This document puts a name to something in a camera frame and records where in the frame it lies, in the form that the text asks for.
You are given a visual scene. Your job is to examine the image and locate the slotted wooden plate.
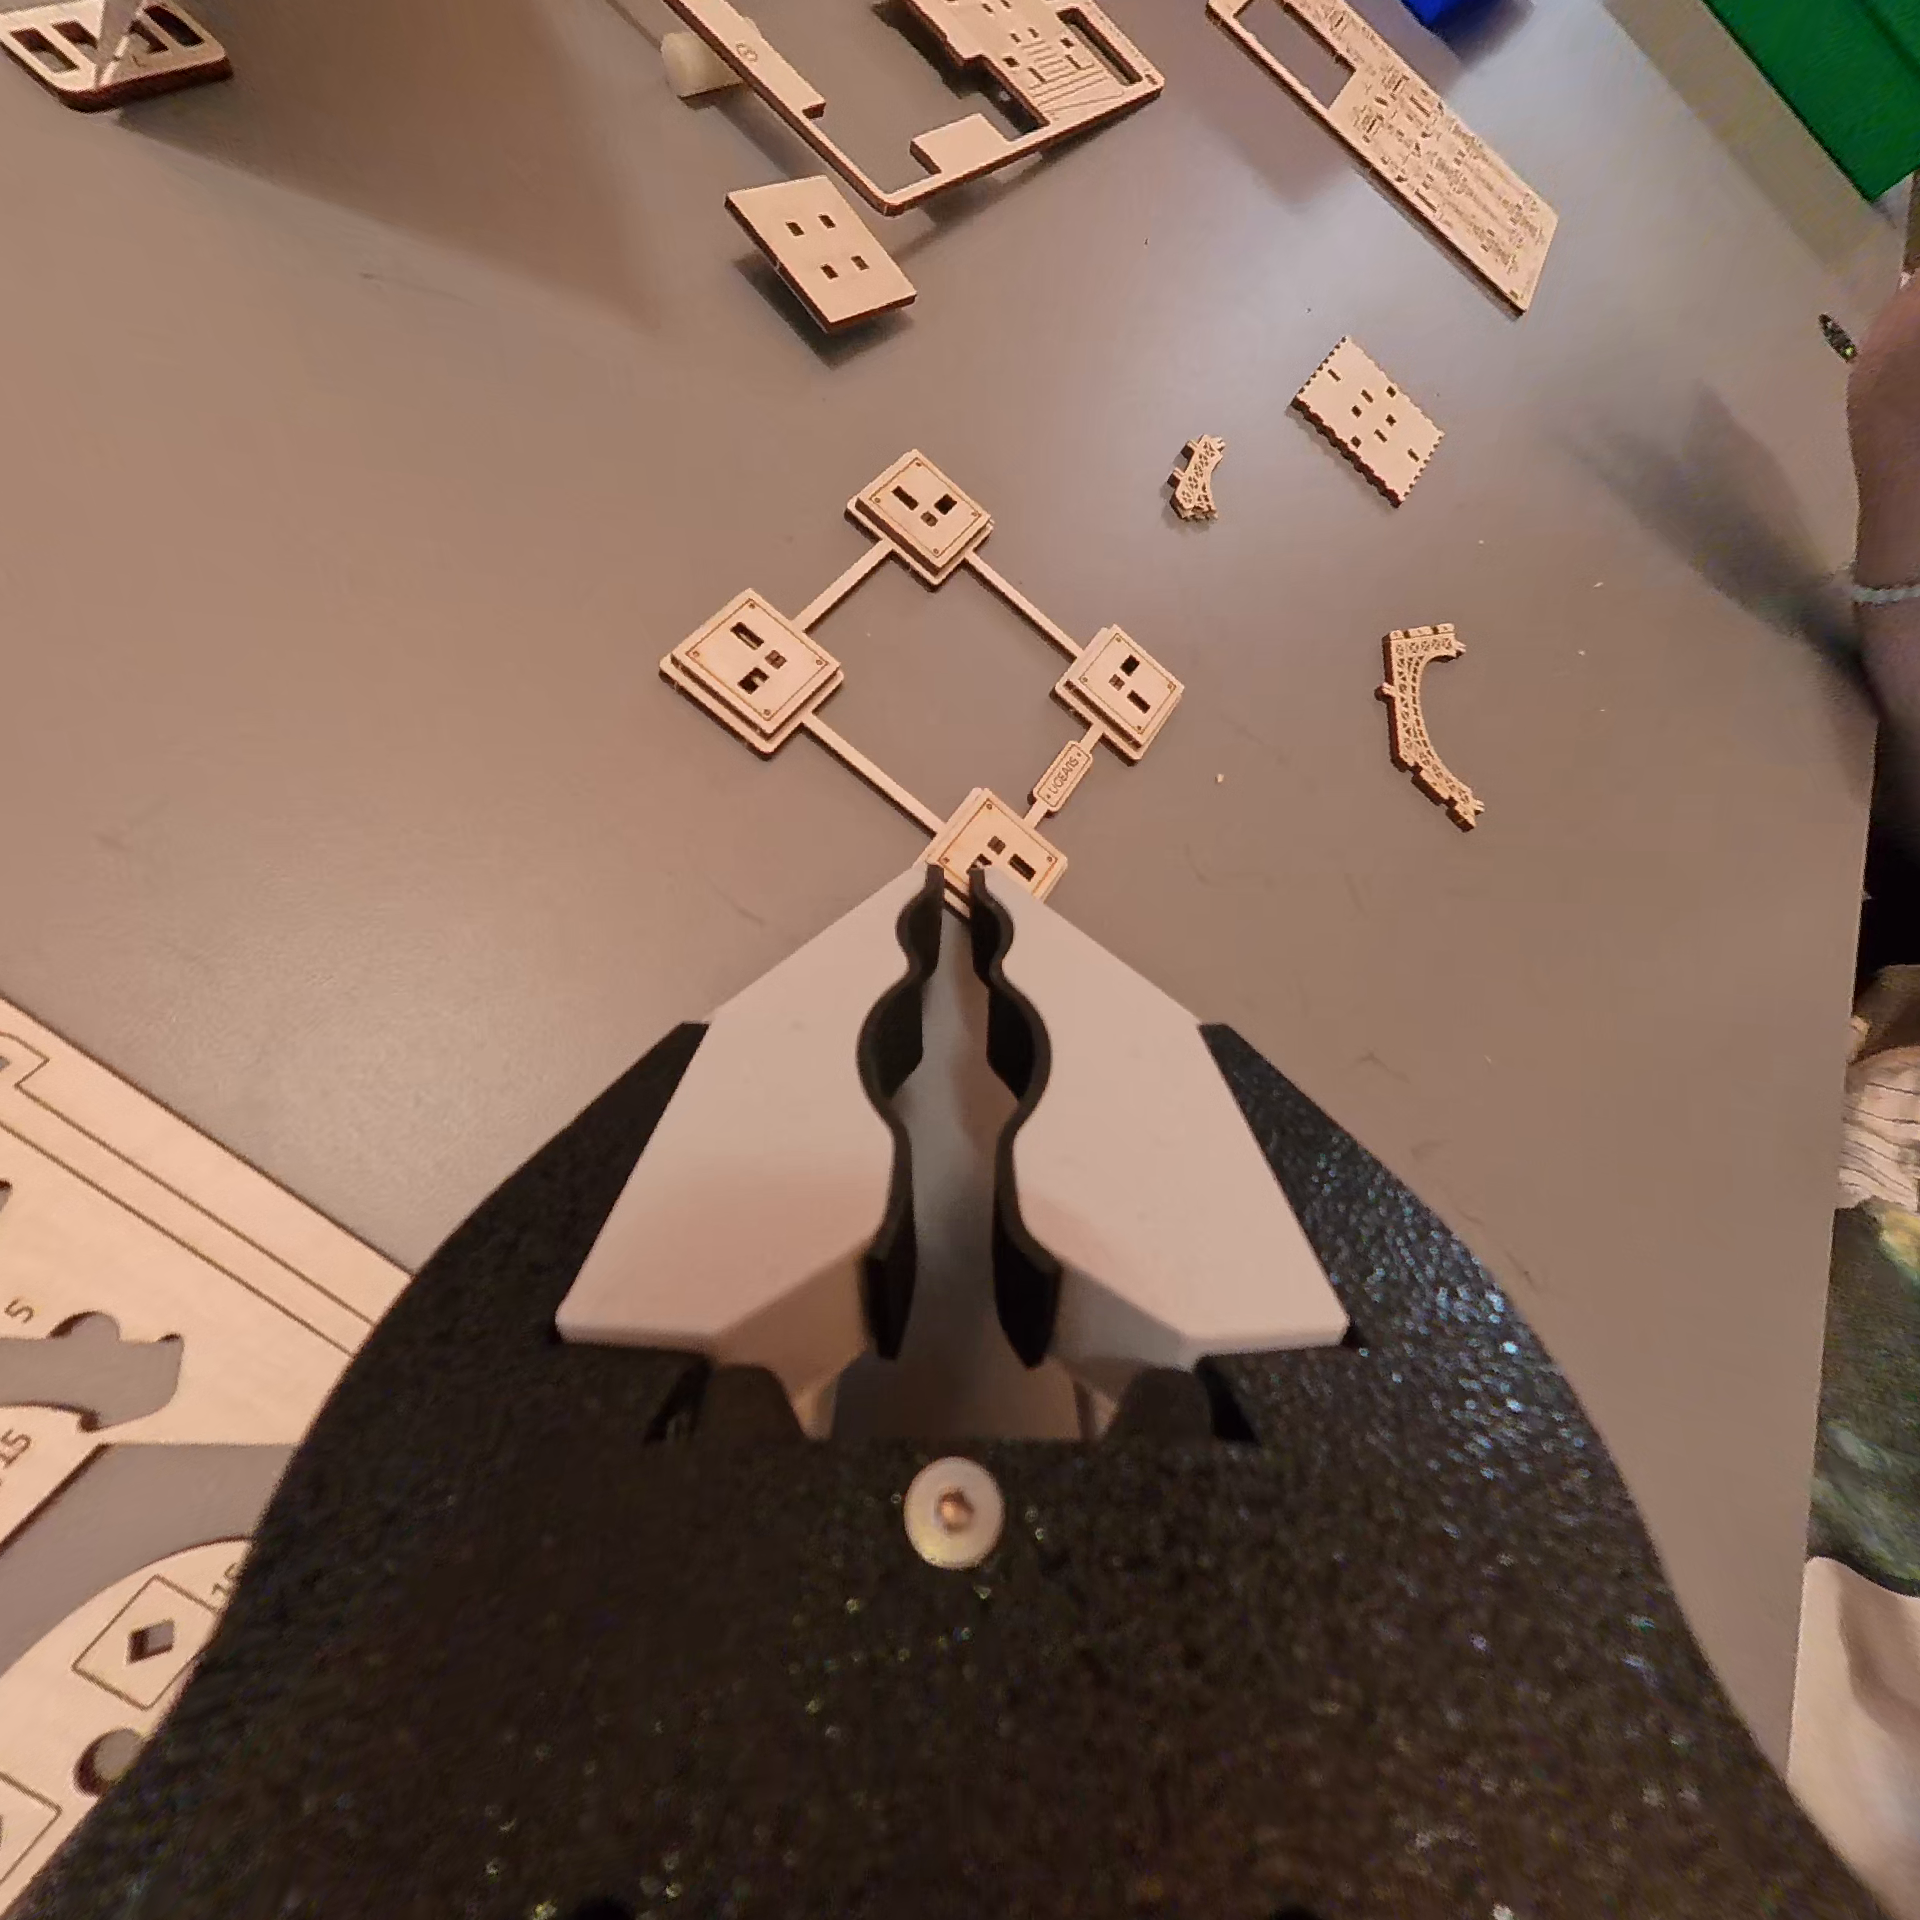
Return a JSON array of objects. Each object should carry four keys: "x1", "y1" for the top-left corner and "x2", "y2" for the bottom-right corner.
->
[{"x1": 0, "y1": 0, "x2": 234, "y2": 112}]

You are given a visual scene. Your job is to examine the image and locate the scalloped wooden square plate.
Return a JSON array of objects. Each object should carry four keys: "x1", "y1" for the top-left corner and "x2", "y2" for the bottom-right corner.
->
[{"x1": 1288, "y1": 333, "x2": 1451, "y2": 507}]

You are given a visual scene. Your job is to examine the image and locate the wooden sheet frame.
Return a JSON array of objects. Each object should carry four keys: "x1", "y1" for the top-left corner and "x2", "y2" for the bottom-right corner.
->
[{"x1": 657, "y1": 0, "x2": 1168, "y2": 215}]

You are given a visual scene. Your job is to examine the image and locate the wooden sheet with tower parts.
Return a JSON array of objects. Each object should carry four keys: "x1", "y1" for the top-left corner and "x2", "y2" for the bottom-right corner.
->
[{"x1": 1206, "y1": 0, "x2": 1561, "y2": 315}]

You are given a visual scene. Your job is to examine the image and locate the person's patterned clothing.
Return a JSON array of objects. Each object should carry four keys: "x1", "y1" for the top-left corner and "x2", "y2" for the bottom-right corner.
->
[{"x1": 1792, "y1": 967, "x2": 1920, "y2": 1801}]

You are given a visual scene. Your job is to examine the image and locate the wooden lattice arch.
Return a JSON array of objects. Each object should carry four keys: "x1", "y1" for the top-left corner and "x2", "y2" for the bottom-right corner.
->
[{"x1": 1377, "y1": 621, "x2": 1491, "y2": 831}]

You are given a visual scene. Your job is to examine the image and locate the person's right forearm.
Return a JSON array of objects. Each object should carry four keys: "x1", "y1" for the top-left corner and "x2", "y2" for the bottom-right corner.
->
[{"x1": 1842, "y1": 270, "x2": 1920, "y2": 721}]

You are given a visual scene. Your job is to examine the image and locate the green plastic bin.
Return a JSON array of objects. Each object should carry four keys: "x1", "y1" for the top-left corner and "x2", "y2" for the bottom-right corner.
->
[{"x1": 1703, "y1": 0, "x2": 1920, "y2": 205}]

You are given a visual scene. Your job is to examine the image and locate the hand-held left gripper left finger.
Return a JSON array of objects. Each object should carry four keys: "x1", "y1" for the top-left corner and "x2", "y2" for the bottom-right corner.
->
[{"x1": 557, "y1": 867, "x2": 944, "y2": 1443}]

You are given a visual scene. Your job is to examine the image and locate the grey desk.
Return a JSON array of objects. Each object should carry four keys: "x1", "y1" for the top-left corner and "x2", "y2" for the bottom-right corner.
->
[{"x1": 0, "y1": 0, "x2": 1896, "y2": 1787}]

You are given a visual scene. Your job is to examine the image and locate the wooden plate with four holes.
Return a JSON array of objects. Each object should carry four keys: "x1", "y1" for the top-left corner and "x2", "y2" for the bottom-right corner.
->
[{"x1": 725, "y1": 171, "x2": 922, "y2": 327}]

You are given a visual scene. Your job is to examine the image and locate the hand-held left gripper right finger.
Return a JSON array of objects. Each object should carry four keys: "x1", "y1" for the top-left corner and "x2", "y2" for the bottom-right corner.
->
[{"x1": 970, "y1": 867, "x2": 1357, "y2": 1440}]

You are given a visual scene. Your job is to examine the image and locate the square wooden base frame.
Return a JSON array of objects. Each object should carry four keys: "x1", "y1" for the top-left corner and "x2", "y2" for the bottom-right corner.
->
[{"x1": 657, "y1": 447, "x2": 1186, "y2": 905}]

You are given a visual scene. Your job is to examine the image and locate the numbered wooden parts sheet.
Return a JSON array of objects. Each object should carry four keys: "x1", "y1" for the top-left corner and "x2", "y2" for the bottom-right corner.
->
[{"x1": 0, "y1": 995, "x2": 410, "y2": 1869}]

